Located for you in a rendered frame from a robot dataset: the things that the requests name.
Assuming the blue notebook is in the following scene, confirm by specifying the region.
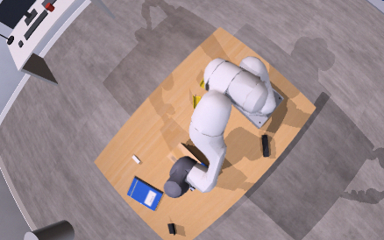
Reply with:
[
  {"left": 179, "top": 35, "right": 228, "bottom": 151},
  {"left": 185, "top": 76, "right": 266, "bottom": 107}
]
[{"left": 127, "top": 176, "right": 163, "bottom": 210}]

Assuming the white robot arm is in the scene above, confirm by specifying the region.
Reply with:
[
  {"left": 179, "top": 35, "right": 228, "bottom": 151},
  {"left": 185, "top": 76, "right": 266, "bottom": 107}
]
[{"left": 163, "top": 56, "right": 276, "bottom": 198}]

